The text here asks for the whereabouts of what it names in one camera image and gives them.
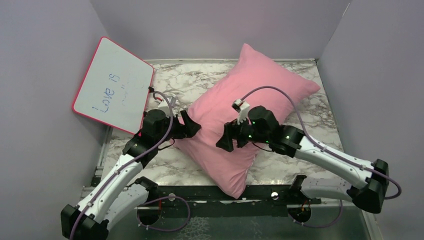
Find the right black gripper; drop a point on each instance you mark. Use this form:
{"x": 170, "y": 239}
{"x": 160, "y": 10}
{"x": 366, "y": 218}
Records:
{"x": 232, "y": 130}

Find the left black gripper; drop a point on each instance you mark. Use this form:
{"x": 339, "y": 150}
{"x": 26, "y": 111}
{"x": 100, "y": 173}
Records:
{"x": 189, "y": 129}

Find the pink floral pillowcase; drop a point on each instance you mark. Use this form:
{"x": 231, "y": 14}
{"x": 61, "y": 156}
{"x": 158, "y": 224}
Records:
{"x": 262, "y": 82}

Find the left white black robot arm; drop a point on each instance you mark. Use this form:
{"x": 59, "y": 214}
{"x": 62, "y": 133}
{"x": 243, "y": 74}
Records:
{"x": 114, "y": 197}

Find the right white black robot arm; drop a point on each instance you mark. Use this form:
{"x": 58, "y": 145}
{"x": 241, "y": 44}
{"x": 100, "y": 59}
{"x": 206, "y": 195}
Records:
{"x": 362, "y": 182}

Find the pink framed whiteboard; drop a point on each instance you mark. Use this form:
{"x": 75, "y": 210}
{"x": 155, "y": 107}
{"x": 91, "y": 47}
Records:
{"x": 115, "y": 88}

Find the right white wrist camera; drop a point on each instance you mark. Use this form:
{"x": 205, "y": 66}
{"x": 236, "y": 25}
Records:
{"x": 242, "y": 108}

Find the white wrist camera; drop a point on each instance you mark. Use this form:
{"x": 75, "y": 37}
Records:
{"x": 242, "y": 108}
{"x": 167, "y": 106}

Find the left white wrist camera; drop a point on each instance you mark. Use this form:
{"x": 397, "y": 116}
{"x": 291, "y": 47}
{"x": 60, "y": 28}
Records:
{"x": 167, "y": 106}

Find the black mounting rail base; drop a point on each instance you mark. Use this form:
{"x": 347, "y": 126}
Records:
{"x": 208, "y": 201}

